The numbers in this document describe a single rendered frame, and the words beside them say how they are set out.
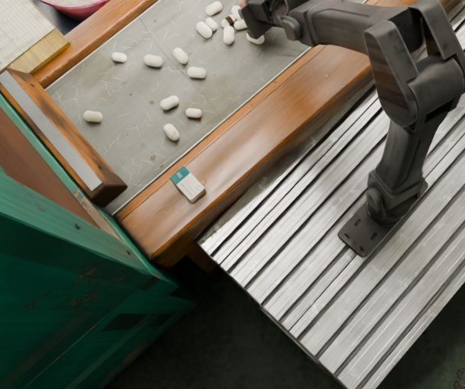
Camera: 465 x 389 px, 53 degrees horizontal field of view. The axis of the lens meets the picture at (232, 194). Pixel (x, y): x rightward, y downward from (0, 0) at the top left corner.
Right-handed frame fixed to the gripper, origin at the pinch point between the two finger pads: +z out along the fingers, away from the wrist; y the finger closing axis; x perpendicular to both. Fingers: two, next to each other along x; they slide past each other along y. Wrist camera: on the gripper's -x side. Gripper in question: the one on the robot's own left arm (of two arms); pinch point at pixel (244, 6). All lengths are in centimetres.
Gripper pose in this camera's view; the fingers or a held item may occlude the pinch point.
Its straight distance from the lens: 102.4
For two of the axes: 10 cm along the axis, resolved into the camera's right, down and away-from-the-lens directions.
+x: 4.7, 6.5, 5.9
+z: -4.8, -3.8, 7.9
